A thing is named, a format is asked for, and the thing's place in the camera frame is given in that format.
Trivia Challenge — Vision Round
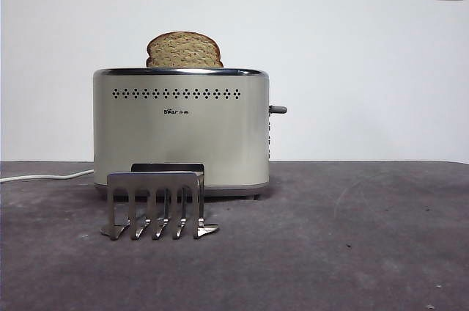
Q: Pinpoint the steel toast rack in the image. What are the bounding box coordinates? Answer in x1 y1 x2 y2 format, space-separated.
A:
100 163 221 241

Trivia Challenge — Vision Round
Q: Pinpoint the brown bread slice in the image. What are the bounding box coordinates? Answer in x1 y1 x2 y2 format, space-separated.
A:
145 31 224 69

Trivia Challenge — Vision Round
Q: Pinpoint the cream steel two-slot toaster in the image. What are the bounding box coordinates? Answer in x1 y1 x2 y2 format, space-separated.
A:
92 67 288 201

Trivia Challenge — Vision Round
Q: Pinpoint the white toaster power cord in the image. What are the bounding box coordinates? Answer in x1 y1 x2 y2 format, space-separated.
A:
0 169 95 183

